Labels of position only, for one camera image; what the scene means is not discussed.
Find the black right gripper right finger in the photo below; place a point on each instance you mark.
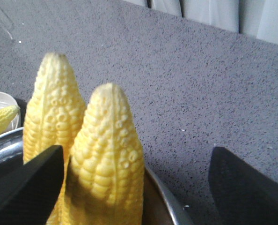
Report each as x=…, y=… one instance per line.
x=242, y=195

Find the grey white curtain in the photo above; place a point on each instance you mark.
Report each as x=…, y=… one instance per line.
x=253, y=19

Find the yellow corn cob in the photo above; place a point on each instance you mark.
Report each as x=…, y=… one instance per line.
x=105, y=175
x=7, y=114
x=54, y=114

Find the green electric cooking pot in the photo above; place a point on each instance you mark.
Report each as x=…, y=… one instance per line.
x=160, y=205

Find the cream white plate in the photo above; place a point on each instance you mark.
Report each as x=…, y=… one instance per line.
x=7, y=100

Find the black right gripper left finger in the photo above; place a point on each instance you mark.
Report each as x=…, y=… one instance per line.
x=29, y=193

